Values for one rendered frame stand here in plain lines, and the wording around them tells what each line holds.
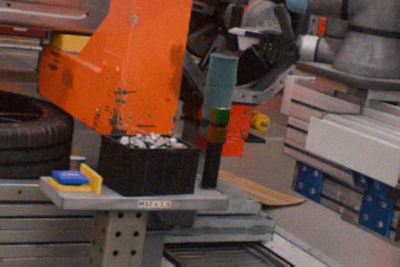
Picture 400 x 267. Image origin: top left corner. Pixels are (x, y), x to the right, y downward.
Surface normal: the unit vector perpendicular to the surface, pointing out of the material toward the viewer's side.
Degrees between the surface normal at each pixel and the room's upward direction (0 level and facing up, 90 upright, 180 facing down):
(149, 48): 90
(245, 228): 90
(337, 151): 90
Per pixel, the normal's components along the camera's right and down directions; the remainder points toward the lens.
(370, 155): -0.86, -0.04
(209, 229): 0.46, 0.22
